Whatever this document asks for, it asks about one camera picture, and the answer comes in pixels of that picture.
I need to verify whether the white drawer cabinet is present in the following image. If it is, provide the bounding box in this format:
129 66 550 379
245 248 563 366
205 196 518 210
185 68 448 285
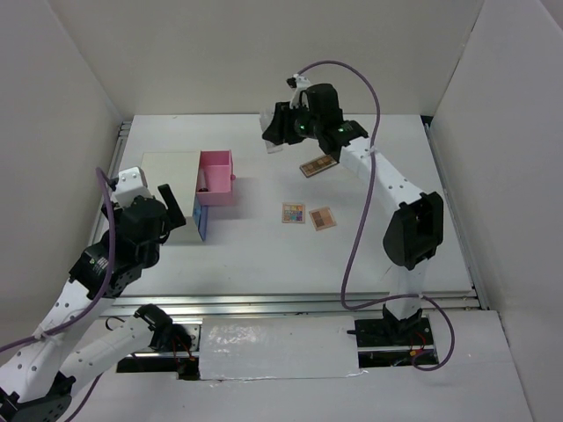
141 151 205 246

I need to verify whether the clear lip gloss tube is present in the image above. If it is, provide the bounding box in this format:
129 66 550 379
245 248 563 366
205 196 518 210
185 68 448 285
259 109 283 154

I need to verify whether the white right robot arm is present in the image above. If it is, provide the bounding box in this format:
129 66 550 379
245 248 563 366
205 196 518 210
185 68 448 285
260 76 444 345

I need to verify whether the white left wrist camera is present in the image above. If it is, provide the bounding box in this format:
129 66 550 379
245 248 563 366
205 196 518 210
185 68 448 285
113 167 151 208

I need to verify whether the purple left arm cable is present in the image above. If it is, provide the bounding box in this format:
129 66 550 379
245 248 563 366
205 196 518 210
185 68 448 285
0 166 118 422

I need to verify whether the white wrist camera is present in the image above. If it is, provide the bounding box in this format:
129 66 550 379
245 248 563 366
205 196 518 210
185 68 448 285
286 74 311 108
113 167 151 208

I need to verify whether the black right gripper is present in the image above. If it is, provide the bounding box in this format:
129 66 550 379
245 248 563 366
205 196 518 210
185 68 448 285
261 100 321 146

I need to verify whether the clear tube with black cap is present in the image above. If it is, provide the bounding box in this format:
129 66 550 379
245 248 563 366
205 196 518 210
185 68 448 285
197 169 208 193

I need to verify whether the light blue drawer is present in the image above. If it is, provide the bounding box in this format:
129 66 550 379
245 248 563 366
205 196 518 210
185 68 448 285
192 197 201 220

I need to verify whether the aluminium frame rail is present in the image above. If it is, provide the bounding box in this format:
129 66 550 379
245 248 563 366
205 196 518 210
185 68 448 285
100 291 480 316

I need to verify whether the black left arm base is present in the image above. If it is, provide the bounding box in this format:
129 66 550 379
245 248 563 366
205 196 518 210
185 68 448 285
115 324 202 381

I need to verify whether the colourful eyeshadow palette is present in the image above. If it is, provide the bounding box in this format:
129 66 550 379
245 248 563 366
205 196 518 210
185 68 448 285
281 202 305 223

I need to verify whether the pink drawer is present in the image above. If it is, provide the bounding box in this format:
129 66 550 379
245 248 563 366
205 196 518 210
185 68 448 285
196 150 236 207

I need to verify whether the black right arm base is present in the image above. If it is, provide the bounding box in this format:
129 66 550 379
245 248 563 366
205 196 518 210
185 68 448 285
347 316 434 348

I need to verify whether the square blush palette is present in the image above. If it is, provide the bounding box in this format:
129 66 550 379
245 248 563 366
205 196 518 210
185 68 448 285
309 207 337 231

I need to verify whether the purple blue drawer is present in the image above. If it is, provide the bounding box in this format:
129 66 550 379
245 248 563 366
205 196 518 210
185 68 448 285
194 206 208 242

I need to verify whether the long brown eyeshadow palette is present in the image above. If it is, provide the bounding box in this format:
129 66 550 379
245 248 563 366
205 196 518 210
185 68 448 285
299 155 338 178

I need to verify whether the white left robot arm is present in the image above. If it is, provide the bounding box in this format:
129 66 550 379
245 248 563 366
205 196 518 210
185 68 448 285
1 185 193 421

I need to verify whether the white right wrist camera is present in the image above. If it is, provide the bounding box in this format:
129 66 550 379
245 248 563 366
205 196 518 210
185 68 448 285
286 74 311 108

